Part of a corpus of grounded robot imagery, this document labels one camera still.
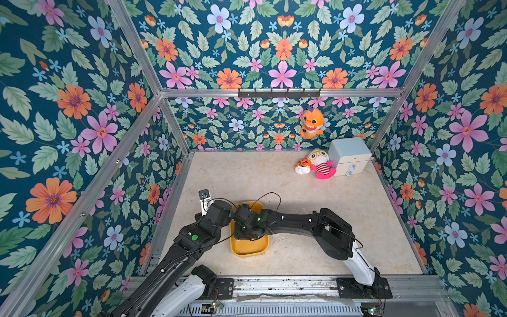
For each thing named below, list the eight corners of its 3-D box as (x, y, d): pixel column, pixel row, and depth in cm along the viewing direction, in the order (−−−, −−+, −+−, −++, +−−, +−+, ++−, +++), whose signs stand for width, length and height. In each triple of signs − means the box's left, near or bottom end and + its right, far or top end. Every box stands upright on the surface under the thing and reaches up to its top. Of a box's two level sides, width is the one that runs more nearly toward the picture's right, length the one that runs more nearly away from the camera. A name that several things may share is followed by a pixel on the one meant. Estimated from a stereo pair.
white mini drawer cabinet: (330, 177, 110) (338, 158, 97) (325, 158, 119) (332, 138, 107) (362, 177, 110) (374, 158, 97) (355, 158, 119) (365, 138, 107)
